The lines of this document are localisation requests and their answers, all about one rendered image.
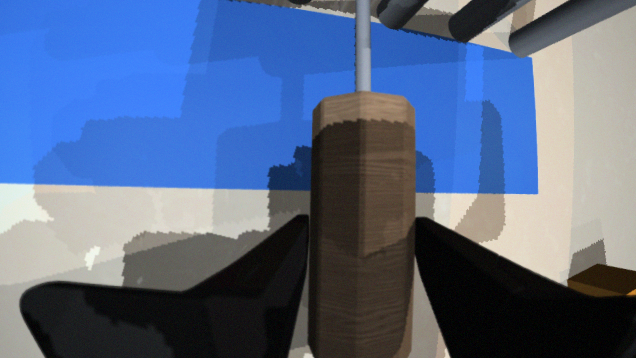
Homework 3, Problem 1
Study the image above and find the orange rectangular bar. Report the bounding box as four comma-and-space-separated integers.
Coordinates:
567, 264, 636, 297

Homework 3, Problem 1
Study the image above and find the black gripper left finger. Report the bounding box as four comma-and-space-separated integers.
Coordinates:
19, 214, 309, 358

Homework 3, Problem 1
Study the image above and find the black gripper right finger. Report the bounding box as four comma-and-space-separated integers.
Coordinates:
415, 216, 636, 358

